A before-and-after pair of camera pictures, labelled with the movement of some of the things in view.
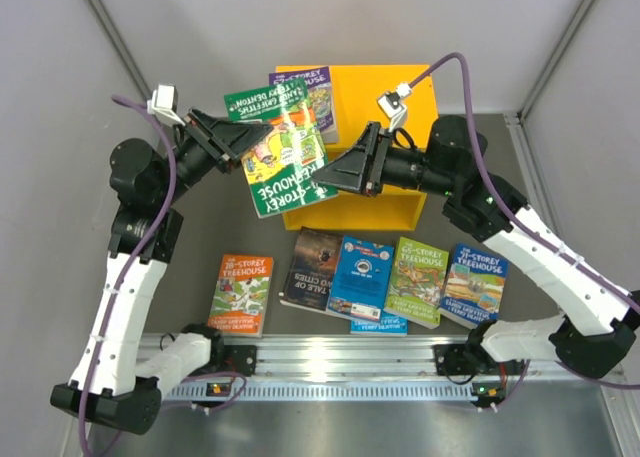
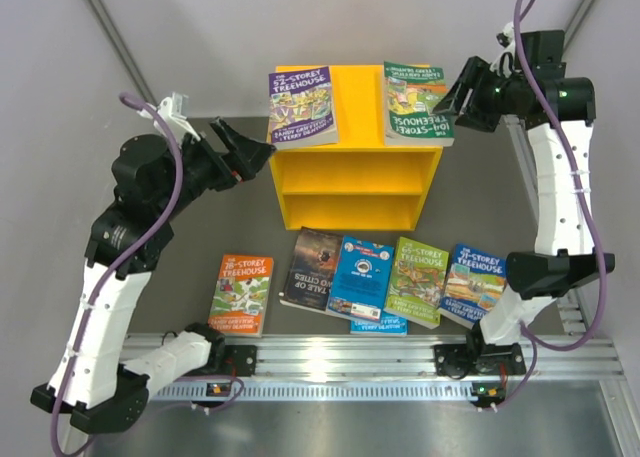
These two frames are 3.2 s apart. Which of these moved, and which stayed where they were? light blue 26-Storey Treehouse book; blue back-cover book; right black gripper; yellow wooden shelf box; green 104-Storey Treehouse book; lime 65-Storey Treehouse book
Moved: green 104-Storey Treehouse book; right black gripper
Stayed: light blue 26-Storey Treehouse book; yellow wooden shelf box; lime 65-Storey Treehouse book; blue back-cover book
